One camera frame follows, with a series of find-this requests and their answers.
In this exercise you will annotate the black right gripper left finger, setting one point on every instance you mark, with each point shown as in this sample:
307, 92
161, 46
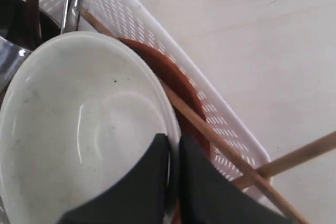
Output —
139, 197

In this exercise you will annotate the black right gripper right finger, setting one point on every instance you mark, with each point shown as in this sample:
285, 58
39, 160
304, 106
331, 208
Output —
208, 197

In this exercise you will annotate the wooden chopstick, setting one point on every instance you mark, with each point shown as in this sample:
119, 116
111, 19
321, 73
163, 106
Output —
249, 176
297, 157

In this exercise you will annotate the white ceramic bowl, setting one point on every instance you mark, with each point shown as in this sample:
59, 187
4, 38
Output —
78, 114

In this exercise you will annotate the brown round plate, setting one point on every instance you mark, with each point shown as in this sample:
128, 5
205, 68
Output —
172, 76

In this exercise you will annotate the stainless steel cup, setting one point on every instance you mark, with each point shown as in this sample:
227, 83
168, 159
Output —
16, 41

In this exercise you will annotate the white perforated plastic basket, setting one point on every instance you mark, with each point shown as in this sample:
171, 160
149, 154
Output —
183, 31

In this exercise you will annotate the silver metal knife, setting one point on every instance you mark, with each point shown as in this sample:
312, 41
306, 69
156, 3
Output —
70, 16

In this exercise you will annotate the brown wooden handle spoon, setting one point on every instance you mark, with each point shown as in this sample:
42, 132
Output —
32, 24

